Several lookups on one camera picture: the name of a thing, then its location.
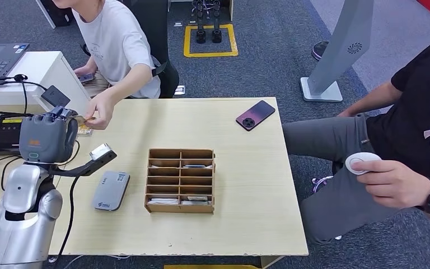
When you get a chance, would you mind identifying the dark round floor object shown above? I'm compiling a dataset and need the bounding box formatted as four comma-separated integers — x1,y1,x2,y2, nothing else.
311,40,330,61

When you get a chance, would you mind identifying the wooden card organizer box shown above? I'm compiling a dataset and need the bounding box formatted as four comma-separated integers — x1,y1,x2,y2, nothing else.
143,147,216,215

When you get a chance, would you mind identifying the black robot leg stand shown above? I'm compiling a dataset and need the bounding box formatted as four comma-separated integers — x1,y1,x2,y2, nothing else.
194,0,208,44
211,0,223,44

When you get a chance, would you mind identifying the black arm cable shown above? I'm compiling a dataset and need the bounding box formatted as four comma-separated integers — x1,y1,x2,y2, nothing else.
48,176,81,265

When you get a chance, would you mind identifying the white oval remote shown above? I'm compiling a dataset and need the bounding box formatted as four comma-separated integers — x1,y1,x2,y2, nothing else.
344,152,382,175

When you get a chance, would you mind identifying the purple smartphone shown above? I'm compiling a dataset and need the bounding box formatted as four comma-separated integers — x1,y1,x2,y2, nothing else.
235,100,277,132

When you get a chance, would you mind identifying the grey card reader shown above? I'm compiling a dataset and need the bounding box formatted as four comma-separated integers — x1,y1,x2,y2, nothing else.
91,170,131,212

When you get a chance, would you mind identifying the black square pad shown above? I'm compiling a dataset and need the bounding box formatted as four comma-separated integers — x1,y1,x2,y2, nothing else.
40,85,71,108

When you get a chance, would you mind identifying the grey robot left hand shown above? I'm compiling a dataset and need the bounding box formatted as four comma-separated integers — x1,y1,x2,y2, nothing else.
18,106,79,165

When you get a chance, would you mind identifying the black office chair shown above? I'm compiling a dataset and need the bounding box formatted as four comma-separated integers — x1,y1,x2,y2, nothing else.
81,0,180,100

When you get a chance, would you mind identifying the black desk cable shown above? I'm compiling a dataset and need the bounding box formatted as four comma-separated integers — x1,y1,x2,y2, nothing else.
0,118,81,191

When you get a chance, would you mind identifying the person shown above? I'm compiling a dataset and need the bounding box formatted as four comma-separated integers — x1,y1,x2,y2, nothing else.
282,31,430,246
52,0,162,131

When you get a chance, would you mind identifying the black computer case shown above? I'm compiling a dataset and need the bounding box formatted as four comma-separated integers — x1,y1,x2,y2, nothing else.
40,0,75,27

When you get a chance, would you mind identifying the white card in organizer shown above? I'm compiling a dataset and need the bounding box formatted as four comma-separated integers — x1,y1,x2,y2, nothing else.
148,197,180,207

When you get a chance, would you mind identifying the black cable with clip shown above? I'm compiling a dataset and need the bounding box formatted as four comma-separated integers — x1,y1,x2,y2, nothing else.
0,74,49,115

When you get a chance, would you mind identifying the person's right hand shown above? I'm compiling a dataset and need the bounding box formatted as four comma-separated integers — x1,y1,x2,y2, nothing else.
73,64,97,78

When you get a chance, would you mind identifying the white counter block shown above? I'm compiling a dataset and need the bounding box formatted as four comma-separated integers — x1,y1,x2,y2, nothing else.
0,51,91,125

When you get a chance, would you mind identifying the black desktop terminal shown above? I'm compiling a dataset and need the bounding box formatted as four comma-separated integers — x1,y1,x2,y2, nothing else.
0,112,34,157

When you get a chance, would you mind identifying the person's left hand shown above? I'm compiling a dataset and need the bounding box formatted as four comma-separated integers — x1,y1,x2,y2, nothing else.
350,159,430,210
84,92,116,131

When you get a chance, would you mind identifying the wooden table leg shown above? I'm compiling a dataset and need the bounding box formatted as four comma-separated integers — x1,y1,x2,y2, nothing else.
260,256,286,269

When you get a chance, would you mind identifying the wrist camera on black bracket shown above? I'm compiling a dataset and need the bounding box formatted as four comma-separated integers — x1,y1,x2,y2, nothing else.
48,143,118,178

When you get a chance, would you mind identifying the printed card in organizer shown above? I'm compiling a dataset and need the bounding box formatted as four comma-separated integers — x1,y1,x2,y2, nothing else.
180,195,212,206

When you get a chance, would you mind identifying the chrome chair caster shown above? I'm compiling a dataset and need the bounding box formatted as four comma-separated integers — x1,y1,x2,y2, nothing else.
311,176,334,194

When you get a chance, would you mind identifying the grey kiosk stand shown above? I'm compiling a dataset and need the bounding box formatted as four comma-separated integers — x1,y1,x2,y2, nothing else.
300,0,375,103

